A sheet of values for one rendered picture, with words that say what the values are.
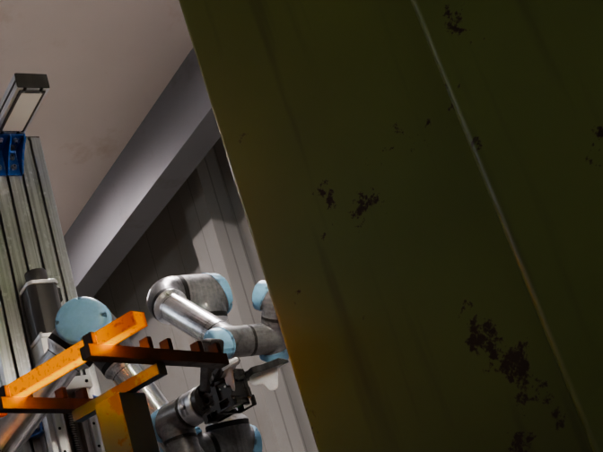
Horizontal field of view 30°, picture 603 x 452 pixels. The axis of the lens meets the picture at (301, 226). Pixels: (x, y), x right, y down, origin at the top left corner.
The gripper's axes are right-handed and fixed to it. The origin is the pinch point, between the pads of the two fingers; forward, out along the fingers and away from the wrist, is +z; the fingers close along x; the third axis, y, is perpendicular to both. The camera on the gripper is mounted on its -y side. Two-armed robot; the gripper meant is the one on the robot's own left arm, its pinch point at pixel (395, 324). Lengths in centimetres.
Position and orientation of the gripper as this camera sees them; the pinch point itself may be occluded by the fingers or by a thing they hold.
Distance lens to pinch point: 262.5
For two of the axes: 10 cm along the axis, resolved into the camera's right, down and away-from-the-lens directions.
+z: 9.3, 1.2, -3.4
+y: 2.0, -9.5, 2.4
